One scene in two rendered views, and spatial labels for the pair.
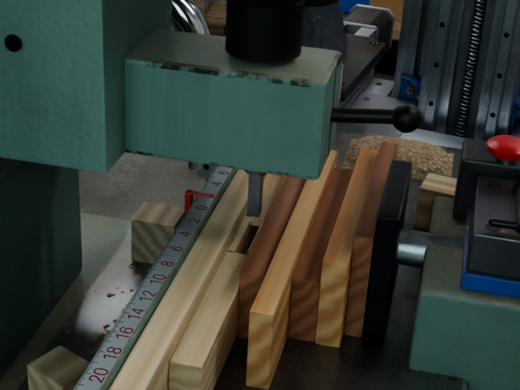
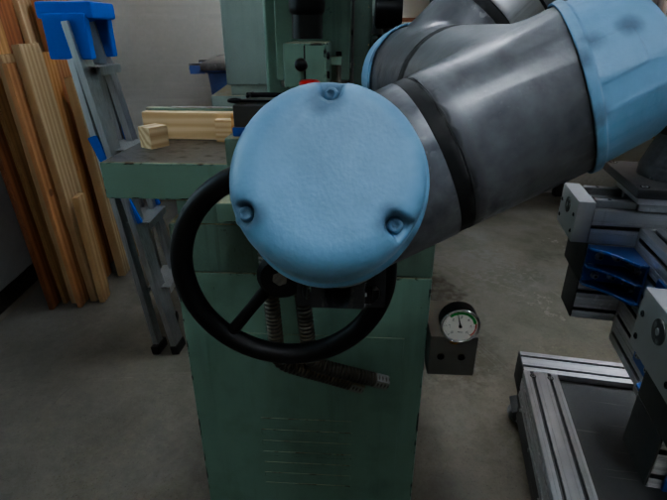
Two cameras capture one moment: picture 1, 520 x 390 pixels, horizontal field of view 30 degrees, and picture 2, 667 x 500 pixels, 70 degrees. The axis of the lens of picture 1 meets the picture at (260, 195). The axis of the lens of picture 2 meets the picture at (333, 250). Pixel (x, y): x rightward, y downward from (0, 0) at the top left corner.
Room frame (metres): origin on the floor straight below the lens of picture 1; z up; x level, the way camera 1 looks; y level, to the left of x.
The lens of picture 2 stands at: (0.54, -0.88, 1.09)
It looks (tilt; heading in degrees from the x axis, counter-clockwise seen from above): 25 degrees down; 82
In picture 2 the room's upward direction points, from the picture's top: straight up
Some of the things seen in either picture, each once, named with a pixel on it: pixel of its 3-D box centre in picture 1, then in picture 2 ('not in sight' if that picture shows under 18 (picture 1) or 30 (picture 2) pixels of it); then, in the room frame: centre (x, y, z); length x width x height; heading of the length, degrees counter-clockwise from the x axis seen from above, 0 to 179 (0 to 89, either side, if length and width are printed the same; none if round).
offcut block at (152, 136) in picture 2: not in sight; (153, 136); (0.35, 0.01, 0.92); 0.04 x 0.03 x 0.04; 48
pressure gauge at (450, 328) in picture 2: not in sight; (458, 324); (0.83, -0.26, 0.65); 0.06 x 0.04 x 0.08; 168
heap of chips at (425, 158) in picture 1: (399, 152); not in sight; (0.83, -0.13, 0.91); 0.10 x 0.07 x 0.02; 78
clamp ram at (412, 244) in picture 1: (431, 251); not in sight; (0.58, -0.12, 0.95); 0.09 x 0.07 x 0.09; 168
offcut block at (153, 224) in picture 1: (159, 234); not in sight; (0.80, 0.09, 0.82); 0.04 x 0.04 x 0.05; 78
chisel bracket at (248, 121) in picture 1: (232, 110); (310, 67); (0.63, 0.02, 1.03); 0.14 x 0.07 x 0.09; 78
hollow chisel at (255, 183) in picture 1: (255, 183); not in sight; (0.62, 0.00, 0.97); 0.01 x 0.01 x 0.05; 78
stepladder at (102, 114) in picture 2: not in sight; (129, 193); (0.07, 0.77, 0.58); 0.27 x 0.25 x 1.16; 172
